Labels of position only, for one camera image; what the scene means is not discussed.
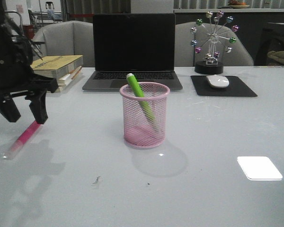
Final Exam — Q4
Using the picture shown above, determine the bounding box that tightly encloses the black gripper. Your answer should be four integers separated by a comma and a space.
0, 35, 58, 124

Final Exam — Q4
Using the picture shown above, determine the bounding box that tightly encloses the pink highlighter pen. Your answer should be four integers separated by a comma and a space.
3, 121, 41, 160

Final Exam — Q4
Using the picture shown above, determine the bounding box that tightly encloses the green highlighter pen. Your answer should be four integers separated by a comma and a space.
126, 72, 160, 132

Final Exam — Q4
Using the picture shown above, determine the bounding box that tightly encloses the pink mesh pen holder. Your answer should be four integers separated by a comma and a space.
120, 82, 170, 148

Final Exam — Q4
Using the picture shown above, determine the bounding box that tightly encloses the bottom yellow book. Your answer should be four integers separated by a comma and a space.
56, 72, 80, 92

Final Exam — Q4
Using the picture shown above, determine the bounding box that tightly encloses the yellow book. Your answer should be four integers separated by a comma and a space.
31, 55, 83, 78
57, 66, 82, 86
56, 72, 80, 92

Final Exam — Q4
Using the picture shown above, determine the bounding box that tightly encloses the middle yellow book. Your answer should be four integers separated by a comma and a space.
57, 66, 82, 86

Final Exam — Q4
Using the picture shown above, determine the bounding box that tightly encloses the top yellow book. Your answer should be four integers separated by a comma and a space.
31, 55, 83, 78

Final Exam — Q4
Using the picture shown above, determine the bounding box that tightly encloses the red bin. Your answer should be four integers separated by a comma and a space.
23, 25, 35, 40

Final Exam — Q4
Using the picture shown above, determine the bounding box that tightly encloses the left grey armchair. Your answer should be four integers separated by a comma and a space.
33, 21, 95, 67

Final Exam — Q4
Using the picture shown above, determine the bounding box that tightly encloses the grey armchair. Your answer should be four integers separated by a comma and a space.
174, 22, 254, 67
33, 21, 95, 67

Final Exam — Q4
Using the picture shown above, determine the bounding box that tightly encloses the grey laptop computer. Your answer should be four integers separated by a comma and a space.
82, 13, 183, 91

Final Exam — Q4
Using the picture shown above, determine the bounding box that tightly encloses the right grey armchair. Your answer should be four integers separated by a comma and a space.
174, 22, 254, 67

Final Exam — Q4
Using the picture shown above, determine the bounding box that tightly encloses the ferris wheel desk ornament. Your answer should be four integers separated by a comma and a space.
190, 10, 237, 75

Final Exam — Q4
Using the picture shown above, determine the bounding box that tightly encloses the white computer mouse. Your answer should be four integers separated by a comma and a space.
205, 75, 230, 88

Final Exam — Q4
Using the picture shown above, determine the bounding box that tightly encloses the black mouse pad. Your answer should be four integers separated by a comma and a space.
190, 75, 257, 97

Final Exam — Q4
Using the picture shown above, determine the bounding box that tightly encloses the fruit bowl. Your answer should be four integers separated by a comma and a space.
228, 0, 249, 9

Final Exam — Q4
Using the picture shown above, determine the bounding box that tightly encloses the beige cushion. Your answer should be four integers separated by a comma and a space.
267, 51, 284, 65

